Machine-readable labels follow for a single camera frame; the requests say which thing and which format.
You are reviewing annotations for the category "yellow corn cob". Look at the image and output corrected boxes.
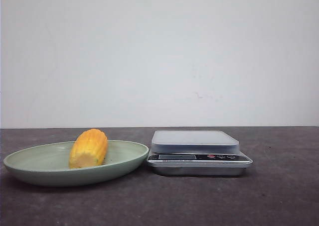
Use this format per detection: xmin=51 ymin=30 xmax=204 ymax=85
xmin=68 ymin=128 xmax=108 ymax=169

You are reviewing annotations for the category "silver digital kitchen scale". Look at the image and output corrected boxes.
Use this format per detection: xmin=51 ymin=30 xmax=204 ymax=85
xmin=147 ymin=130 xmax=253 ymax=176

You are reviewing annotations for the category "light green plate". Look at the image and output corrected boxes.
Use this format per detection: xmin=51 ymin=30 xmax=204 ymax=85
xmin=3 ymin=140 xmax=150 ymax=187

